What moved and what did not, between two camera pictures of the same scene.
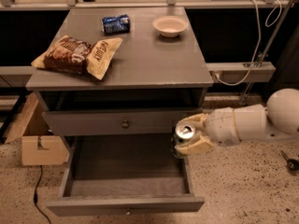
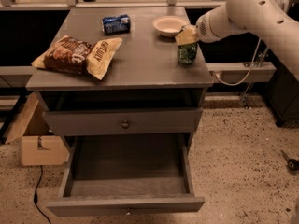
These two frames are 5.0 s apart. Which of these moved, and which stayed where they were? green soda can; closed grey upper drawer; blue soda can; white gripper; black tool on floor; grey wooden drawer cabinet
Moved: white gripper; green soda can
Stayed: closed grey upper drawer; grey wooden drawer cabinet; black tool on floor; blue soda can
